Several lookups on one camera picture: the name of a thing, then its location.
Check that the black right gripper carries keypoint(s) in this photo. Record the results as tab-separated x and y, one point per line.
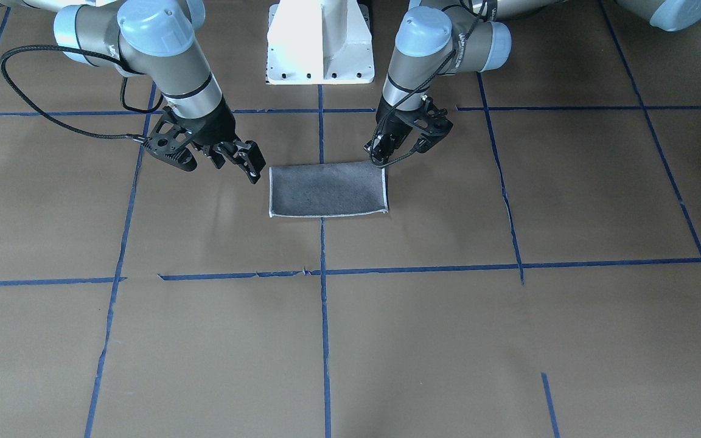
216	123

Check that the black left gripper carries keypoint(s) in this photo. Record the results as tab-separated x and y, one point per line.
389	126

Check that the pink and grey towel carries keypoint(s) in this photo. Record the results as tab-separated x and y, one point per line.
327	190

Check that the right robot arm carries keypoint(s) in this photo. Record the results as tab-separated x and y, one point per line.
157	39

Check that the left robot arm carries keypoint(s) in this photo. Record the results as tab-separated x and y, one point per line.
438	39

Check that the short blue tape line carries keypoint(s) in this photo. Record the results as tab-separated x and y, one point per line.
550	404

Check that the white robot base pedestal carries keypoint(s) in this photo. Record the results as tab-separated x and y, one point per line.
319	42

